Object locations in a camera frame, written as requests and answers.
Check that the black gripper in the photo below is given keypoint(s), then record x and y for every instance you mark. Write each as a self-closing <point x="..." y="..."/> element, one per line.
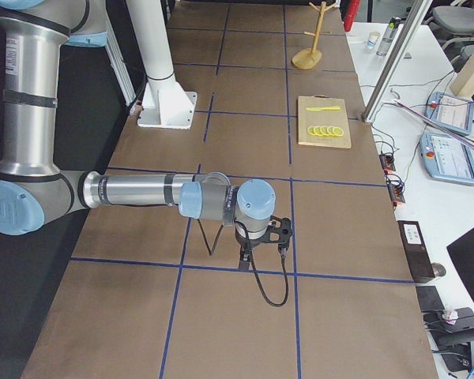
<point x="246" y="245"/>

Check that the white paper cup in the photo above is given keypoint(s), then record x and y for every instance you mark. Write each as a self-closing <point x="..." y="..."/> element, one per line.
<point x="372" y="40"/>

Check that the lemon slice four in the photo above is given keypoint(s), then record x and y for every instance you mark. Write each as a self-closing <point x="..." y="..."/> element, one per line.
<point x="316" y="128"/>

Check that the lemon slice one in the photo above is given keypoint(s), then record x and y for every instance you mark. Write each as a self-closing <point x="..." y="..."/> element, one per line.
<point x="340" y="131"/>

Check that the orange terminal block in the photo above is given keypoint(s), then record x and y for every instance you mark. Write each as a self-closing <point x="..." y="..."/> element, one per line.
<point x="395" y="184"/>

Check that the wooden cutting board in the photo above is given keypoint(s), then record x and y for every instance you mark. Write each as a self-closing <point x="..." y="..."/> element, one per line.
<point x="323" y="118"/>

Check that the black box white label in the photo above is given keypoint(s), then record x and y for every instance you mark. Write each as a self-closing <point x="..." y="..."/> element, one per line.
<point x="416" y="252"/>

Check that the yellow plastic knife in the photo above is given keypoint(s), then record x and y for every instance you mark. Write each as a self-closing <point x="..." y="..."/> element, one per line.
<point x="319" y="109"/>

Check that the near teach pendant tablet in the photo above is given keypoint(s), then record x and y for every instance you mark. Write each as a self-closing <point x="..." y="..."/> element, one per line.
<point x="447" y="159"/>

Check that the teach pendant tablet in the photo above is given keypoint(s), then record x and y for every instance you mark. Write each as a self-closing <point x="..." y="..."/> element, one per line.
<point x="452" y="112"/>
<point x="447" y="159"/>

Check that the far teach pendant tablet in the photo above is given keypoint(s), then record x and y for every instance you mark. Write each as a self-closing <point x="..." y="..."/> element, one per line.
<point x="452" y="112"/>

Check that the clear water bottle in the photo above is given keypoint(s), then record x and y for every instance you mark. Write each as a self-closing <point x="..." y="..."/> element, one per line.
<point x="388" y="36"/>

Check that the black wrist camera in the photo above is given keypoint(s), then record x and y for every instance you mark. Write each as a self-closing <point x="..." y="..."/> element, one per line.
<point x="279" y="232"/>

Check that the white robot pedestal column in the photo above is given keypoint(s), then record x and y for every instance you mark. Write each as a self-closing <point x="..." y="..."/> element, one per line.
<point x="165" y="103"/>

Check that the aluminium frame post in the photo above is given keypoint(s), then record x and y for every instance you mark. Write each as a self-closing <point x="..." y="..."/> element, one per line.
<point x="413" y="21"/>

